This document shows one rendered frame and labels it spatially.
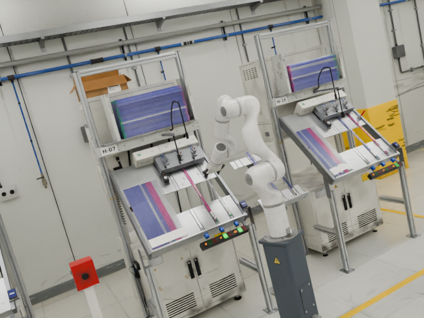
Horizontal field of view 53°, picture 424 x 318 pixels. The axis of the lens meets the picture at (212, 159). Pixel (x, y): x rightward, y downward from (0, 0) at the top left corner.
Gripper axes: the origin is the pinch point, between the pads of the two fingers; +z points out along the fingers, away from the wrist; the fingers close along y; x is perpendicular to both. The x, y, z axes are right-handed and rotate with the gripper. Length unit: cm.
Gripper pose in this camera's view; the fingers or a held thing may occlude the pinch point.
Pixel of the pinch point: (211, 174)
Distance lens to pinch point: 288.1
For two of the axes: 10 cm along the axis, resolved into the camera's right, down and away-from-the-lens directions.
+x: 4.6, 7.7, -4.4
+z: -1.8, 5.7, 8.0
